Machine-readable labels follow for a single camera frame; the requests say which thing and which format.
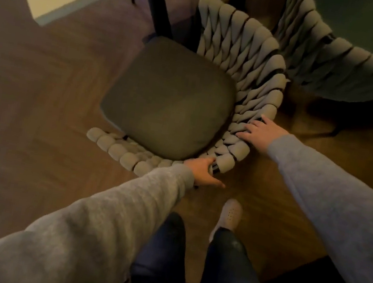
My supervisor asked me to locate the person's left hand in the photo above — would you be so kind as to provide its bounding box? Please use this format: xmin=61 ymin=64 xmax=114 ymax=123
xmin=181 ymin=152 xmax=230 ymax=191

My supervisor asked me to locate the person's left forearm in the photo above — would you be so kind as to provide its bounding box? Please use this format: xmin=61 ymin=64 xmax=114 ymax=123
xmin=0 ymin=135 xmax=198 ymax=283

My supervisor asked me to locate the dark green seat cushion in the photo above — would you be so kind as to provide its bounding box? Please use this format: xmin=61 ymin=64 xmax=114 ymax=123
xmin=304 ymin=0 xmax=373 ymax=56

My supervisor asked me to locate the person's right leg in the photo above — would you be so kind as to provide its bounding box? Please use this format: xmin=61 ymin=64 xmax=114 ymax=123
xmin=200 ymin=225 xmax=291 ymax=283

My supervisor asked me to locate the person's left leg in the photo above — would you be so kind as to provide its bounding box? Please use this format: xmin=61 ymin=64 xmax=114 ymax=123
xmin=128 ymin=207 xmax=197 ymax=283

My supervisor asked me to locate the person's right forearm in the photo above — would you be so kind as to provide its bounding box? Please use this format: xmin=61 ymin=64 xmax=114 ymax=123
xmin=246 ymin=131 xmax=373 ymax=283

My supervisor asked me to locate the person's leg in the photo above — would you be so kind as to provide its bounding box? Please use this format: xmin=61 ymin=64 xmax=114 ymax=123
xmin=200 ymin=225 xmax=291 ymax=283
xmin=128 ymin=207 xmax=197 ymax=283

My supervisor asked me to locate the olive seat cushion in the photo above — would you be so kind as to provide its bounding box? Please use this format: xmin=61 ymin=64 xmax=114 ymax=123
xmin=93 ymin=28 xmax=245 ymax=169

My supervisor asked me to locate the beige perforated shoe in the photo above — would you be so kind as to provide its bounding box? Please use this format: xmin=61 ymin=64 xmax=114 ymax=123
xmin=208 ymin=196 xmax=245 ymax=248

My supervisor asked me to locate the person's right hand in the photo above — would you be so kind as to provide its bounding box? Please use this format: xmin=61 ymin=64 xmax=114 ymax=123
xmin=233 ymin=111 xmax=292 ymax=158

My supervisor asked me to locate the grey woven rope chair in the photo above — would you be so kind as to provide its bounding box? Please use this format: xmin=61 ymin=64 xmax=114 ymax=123
xmin=81 ymin=0 xmax=301 ymax=199
xmin=265 ymin=0 xmax=373 ymax=107

